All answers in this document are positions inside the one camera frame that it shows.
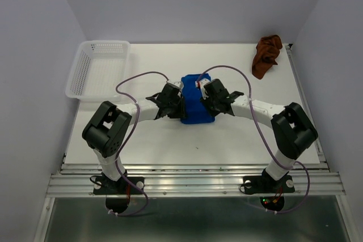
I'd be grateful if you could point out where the blue towel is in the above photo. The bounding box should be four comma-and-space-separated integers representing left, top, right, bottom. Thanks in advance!
180, 74, 215, 125

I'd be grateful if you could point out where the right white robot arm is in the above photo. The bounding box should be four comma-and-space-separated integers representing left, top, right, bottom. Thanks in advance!
196, 79, 318, 195

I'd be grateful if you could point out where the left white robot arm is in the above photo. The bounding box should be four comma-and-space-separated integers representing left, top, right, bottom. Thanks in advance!
82, 81, 186, 195

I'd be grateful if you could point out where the brown towel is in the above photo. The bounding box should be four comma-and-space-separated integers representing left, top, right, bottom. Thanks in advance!
251, 35, 282, 80

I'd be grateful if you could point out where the white plastic basket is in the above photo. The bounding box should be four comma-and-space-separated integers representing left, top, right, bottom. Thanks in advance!
65, 40, 130, 103

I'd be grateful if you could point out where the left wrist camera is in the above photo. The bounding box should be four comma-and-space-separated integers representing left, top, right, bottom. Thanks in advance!
167, 80, 184, 90

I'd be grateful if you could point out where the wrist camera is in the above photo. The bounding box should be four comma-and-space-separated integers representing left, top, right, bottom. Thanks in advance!
196, 78, 210, 97
167, 80, 184, 90

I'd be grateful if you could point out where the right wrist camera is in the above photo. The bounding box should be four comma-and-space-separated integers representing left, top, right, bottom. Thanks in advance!
196, 78, 210, 97

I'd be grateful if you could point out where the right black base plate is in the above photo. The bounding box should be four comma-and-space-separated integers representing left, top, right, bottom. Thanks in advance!
240, 175, 295, 195

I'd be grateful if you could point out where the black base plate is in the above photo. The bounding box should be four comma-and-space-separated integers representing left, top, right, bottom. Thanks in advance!
240, 175, 295, 195
90, 175, 145, 196

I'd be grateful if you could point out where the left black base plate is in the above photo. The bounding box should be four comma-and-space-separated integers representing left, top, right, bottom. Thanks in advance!
90, 175, 145, 196

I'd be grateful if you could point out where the aluminium rail frame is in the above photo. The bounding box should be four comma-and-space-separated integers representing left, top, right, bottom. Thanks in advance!
33, 44, 355, 242

